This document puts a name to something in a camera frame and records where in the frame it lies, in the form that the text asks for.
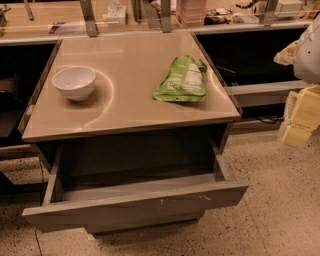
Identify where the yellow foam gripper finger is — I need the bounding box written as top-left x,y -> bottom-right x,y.
281,85 -> 320,147

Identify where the grey top drawer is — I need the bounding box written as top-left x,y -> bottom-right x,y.
23,145 -> 249,232

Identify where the grey drawer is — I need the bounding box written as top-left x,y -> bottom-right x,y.
86,210 -> 204,234
23,145 -> 249,232

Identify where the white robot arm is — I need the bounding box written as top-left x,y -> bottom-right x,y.
280,20 -> 320,147

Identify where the grey bottom drawer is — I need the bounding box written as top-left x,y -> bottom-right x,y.
86,210 -> 204,234

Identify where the grey drawer cabinet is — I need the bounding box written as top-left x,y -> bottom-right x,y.
17,31 -> 244,238

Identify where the green snack bag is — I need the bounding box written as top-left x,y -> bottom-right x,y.
153,55 -> 207,103

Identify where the pink plastic container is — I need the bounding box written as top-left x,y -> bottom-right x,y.
176,0 -> 207,27

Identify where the white bowl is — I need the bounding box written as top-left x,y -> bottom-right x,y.
52,66 -> 96,101

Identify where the grey metal rail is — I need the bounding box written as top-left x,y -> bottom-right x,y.
225,80 -> 306,107

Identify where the grey metal post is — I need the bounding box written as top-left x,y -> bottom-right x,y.
260,0 -> 278,26
80,0 -> 98,37
161,0 -> 171,33

